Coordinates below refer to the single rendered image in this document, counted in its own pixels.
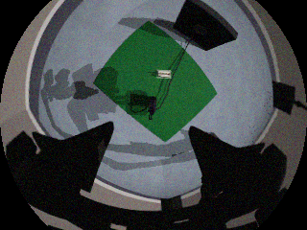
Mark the green circuit board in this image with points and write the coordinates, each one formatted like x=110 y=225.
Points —
x=142 y=67

